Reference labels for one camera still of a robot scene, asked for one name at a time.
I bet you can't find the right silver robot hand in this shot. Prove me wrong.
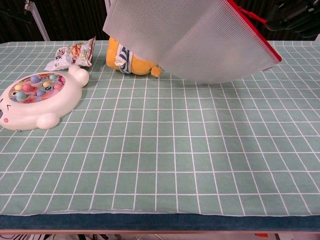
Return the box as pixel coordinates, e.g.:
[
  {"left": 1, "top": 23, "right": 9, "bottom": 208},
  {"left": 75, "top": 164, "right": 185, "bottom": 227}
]
[{"left": 264, "top": 0, "right": 320, "bottom": 39}]

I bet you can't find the white mesh zipper pouch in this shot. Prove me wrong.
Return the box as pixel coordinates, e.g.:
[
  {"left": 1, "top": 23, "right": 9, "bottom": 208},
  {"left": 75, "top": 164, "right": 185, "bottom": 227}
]
[{"left": 102, "top": 0, "right": 283, "bottom": 85}]

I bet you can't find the yellow plush toy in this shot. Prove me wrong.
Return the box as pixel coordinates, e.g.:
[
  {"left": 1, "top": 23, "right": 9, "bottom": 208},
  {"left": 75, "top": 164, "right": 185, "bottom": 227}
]
[{"left": 105, "top": 36, "right": 163, "bottom": 78}]

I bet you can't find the green checked tablecloth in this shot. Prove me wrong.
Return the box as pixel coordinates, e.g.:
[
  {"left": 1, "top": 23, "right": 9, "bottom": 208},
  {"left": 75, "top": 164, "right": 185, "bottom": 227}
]
[{"left": 0, "top": 39, "right": 320, "bottom": 217}]

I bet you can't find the white snack packet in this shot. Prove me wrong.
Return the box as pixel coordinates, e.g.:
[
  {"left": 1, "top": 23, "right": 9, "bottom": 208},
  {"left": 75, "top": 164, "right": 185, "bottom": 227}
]
[{"left": 44, "top": 36, "right": 97, "bottom": 72}]

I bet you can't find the white seal fishing toy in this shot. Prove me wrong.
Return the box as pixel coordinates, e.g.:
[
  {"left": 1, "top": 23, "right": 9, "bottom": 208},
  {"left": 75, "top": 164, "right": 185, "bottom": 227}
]
[{"left": 0, "top": 64, "right": 90, "bottom": 132}]

